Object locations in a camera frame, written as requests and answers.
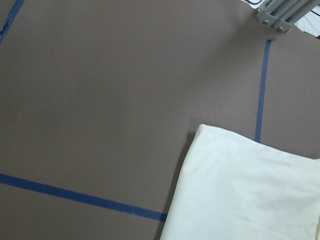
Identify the cream cat print t-shirt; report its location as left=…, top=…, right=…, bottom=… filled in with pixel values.
left=161, top=124, right=320, bottom=240

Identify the aluminium frame post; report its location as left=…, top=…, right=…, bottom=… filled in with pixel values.
left=255, top=0, right=320, bottom=33

